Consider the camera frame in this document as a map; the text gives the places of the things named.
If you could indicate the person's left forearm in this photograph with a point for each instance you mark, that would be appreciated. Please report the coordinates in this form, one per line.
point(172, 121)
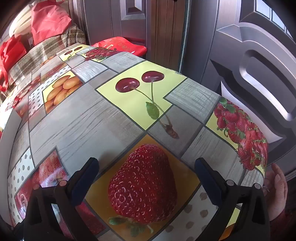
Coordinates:
point(283, 220)

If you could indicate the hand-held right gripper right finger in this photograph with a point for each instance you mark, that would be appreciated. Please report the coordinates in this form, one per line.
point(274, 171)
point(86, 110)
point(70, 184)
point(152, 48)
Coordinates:
point(208, 183)

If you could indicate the person's left hand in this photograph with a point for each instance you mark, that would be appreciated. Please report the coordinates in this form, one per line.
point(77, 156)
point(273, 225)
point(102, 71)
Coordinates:
point(276, 192)

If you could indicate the red fabric bag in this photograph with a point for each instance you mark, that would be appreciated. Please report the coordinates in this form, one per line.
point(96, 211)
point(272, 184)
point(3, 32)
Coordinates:
point(48, 23)

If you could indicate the cream foam sheets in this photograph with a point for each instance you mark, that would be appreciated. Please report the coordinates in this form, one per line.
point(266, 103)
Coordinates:
point(20, 25)

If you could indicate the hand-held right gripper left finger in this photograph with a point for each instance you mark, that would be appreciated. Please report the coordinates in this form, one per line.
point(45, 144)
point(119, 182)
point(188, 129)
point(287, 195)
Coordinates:
point(85, 185)

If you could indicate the plaid covered furniture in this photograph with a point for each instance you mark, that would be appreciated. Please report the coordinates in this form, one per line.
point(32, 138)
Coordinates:
point(46, 51)

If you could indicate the flat red gift bag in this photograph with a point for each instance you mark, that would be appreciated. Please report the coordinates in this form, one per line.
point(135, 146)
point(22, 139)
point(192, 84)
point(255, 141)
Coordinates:
point(120, 45)

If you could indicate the grey metal door with window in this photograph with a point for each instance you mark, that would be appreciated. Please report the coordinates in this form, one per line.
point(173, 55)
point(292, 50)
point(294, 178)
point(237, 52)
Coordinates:
point(242, 58)

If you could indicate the red tote bag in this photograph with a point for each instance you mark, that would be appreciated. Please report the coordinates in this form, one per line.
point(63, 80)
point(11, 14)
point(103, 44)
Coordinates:
point(11, 53)

